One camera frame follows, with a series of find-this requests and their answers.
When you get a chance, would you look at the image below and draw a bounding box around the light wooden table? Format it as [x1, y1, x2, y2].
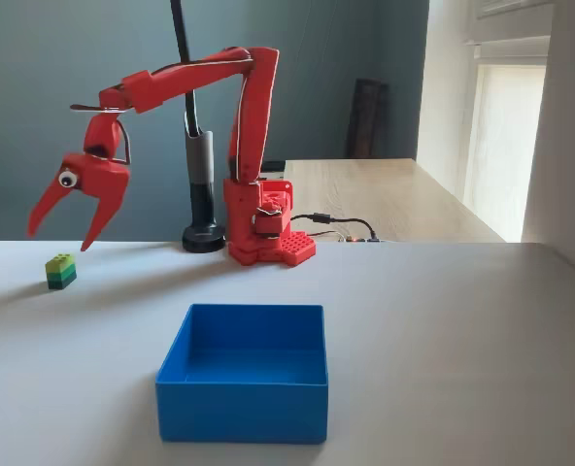
[282, 157, 507, 244]

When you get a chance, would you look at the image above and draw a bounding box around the thin white servo wire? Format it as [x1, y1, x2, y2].
[232, 72, 251, 188]

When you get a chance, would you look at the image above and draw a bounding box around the black round object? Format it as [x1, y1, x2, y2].
[169, 0, 228, 253]

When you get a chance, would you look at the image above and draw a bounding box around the green lego brick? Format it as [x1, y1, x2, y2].
[45, 252, 79, 291]

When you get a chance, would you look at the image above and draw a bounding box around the dark wooden plank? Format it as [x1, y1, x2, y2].
[347, 77, 391, 160]

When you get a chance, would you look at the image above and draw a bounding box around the blue box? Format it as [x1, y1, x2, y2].
[154, 303, 329, 445]

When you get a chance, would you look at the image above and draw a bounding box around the dark wrist wire loop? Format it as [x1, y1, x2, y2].
[106, 118, 134, 167]

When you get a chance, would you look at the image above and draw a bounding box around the black power cable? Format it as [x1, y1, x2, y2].
[289, 212, 381, 242]

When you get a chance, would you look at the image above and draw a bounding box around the white window blind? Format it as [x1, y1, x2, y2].
[461, 34, 556, 240]

